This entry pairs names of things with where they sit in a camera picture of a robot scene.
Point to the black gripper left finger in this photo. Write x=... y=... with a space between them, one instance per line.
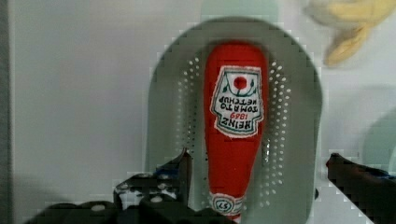
x=160 y=197

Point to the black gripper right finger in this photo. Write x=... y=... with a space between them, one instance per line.
x=372 y=190

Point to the red felt ketchup bottle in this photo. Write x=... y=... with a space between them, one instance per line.
x=235 y=108

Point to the sage green strainer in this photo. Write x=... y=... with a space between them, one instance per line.
x=281 y=189

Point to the pale green bowl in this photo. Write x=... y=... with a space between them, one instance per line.
x=379 y=144

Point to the yellow banana toy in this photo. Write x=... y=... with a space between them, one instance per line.
x=355 y=19

